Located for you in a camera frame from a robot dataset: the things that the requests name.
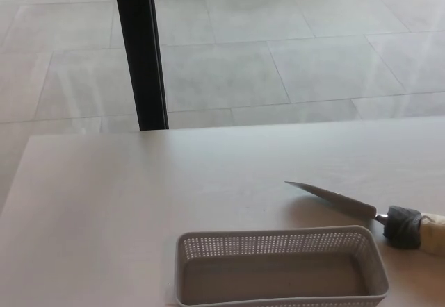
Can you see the grey perforated plastic basket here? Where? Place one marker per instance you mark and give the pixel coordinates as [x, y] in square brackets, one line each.
[278, 272]

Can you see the black vertical window frame post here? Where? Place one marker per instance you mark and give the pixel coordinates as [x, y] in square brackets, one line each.
[139, 50]

